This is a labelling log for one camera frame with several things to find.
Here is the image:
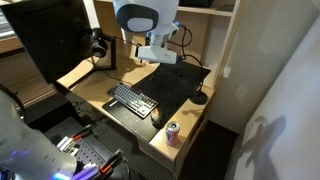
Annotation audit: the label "black base cable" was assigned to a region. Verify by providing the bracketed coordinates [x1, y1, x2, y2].
[0, 85, 27, 119]

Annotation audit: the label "black perforated breadboard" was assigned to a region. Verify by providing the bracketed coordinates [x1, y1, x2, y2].
[44, 116, 134, 180]

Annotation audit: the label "white connector block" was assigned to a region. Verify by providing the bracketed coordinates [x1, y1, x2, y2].
[56, 135, 81, 156]

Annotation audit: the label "white wall plate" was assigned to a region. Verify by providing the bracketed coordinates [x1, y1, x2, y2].
[223, 65, 233, 79]

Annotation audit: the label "pink soda can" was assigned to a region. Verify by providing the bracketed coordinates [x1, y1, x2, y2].
[165, 121, 181, 147]

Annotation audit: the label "black clamp orange handle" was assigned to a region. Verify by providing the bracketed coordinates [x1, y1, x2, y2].
[98, 148, 125, 175]
[71, 124, 96, 142]

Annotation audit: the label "black desk mat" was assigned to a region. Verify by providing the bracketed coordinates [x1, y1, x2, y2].
[101, 59, 212, 143]

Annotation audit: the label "black mechanical keyboard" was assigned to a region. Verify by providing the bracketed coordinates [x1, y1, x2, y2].
[107, 81, 159, 119]

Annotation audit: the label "black computer mouse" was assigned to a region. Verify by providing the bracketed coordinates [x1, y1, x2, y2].
[150, 108, 165, 130]

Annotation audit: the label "black headphones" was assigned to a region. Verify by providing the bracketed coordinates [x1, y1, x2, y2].
[90, 27, 110, 59]

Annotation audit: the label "thin black desk cable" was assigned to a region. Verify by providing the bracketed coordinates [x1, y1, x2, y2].
[85, 59, 134, 87]

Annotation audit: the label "black computer monitor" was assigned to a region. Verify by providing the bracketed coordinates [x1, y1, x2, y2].
[0, 0, 95, 84]

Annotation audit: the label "purple white block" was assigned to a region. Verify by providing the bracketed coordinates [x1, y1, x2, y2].
[71, 162, 101, 180]

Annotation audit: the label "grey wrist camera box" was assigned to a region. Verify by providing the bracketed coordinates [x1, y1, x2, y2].
[135, 44, 179, 65]

